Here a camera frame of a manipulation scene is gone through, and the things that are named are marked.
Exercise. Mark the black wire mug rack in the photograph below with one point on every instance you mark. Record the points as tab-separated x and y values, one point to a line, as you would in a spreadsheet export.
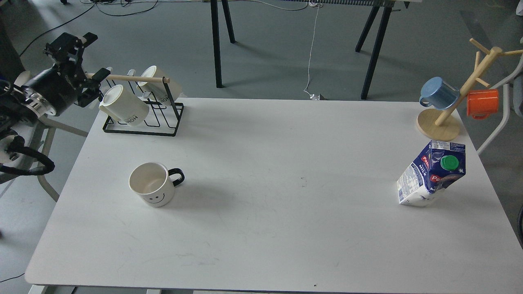
161	121

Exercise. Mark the wooden mug tree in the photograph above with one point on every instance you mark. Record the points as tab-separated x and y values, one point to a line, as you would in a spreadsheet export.
439	124

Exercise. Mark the white mug on rack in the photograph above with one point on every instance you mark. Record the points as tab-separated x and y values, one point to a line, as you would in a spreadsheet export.
157	88
123	106

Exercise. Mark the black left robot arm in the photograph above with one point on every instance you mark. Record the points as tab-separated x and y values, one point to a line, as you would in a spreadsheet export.
18	108

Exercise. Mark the rear white mug on rack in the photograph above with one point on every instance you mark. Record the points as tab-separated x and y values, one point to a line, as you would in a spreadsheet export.
157	88

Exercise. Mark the blue white milk carton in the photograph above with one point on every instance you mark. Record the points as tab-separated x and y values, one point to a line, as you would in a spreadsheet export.
438	165

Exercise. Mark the front white mug on rack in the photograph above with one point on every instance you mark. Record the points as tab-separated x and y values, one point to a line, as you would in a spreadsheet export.
123	106

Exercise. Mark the white chair right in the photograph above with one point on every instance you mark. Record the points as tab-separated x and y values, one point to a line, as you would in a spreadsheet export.
512	100

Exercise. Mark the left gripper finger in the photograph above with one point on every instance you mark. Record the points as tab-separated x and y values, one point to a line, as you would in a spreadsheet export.
67	43
89	89

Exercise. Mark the grey office chair left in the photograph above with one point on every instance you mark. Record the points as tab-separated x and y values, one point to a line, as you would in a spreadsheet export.
34	138

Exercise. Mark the blue mug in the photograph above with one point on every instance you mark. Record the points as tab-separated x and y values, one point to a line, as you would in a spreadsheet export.
438	93

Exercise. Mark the black table leg pair right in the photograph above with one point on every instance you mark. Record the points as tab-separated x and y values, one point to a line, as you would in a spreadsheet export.
387	6

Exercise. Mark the white smiley mug black handle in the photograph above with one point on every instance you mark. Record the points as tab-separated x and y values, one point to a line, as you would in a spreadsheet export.
155	183

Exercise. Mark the orange mug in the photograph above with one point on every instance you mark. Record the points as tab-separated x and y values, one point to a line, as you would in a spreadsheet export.
482	103

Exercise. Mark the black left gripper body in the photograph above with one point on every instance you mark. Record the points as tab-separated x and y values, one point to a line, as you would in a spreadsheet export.
60	84

